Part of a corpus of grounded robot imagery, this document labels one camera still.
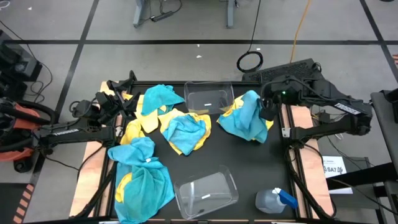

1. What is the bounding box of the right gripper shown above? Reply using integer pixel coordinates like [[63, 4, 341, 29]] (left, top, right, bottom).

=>
[[260, 90, 282, 122]]

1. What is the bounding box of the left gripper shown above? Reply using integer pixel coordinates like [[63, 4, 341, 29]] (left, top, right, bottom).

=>
[[95, 90, 141, 116]]

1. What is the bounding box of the yellow microfiber towel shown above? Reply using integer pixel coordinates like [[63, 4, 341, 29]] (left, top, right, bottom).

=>
[[122, 91, 169, 134], [157, 108, 213, 156], [119, 118, 146, 146], [114, 172, 134, 203], [216, 94, 274, 142]]

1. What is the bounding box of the clear plastic bin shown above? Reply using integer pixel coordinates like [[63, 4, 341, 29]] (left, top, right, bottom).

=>
[[183, 81, 235, 115], [173, 164, 239, 221]]

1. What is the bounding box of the black perforated computer case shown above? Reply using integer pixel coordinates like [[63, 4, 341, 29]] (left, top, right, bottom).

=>
[[241, 58, 324, 84]]

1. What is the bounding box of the white paper sign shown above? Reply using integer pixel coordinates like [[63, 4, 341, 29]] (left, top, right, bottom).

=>
[[322, 155, 354, 195]]

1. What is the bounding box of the gray desk leg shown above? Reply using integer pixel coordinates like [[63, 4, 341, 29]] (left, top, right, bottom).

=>
[[226, 0, 236, 29], [132, 0, 147, 28]]

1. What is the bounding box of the wooden board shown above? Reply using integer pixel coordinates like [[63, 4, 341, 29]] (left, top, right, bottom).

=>
[[68, 81, 121, 218], [285, 102, 335, 218]]

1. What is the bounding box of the spray bottle with blue trigger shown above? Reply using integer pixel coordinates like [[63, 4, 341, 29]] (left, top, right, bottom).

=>
[[255, 187, 299, 215]]

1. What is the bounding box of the black power strip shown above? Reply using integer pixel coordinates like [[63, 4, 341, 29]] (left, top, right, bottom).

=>
[[150, 11, 174, 22]]

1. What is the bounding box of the black metal beam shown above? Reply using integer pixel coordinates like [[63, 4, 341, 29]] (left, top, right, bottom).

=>
[[326, 162, 398, 191]]

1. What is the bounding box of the gray side table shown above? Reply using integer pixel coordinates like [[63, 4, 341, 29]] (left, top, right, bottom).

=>
[[369, 89, 398, 187]]

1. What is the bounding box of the black electronic equipment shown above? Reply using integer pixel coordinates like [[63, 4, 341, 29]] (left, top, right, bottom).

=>
[[0, 29, 43, 100]]

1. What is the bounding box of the orange and black vacuum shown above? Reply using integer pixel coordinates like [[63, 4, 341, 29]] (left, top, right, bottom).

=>
[[0, 96, 58, 174]]

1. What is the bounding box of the hazard-striped black floor mat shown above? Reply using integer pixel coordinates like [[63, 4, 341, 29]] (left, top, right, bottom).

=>
[[0, 182, 35, 224]]

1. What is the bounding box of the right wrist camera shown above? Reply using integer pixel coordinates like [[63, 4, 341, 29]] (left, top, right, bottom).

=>
[[264, 76, 290, 93]]

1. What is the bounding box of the black aluminium table frame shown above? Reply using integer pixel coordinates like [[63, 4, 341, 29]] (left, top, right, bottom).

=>
[[74, 70, 336, 224]]

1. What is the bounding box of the coiled black cable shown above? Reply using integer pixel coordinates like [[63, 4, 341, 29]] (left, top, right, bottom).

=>
[[236, 0, 264, 74]]

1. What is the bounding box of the orange extension cable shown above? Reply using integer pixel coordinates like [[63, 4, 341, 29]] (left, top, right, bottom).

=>
[[289, 0, 312, 63]]

